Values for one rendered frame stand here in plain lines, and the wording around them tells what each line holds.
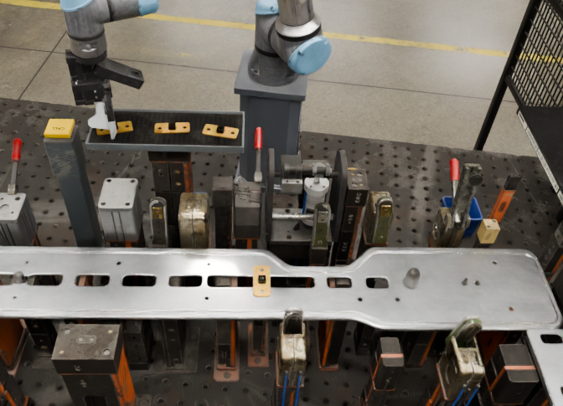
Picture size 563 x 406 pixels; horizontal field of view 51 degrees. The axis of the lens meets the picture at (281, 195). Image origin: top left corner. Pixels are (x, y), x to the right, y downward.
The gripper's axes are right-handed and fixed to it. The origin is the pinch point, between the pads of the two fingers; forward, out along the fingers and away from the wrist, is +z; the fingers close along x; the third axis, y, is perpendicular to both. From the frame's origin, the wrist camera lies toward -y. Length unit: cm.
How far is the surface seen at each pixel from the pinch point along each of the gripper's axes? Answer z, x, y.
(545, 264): 29, 46, -103
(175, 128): 1.3, 3.8, -14.1
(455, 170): 4, 30, -77
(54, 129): 1.9, -2.8, 13.7
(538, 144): 15, 16, -115
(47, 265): 17.9, 25.2, 19.4
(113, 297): 17.9, 37.4, 6.1
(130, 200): 7.0, 19.9, -0.8
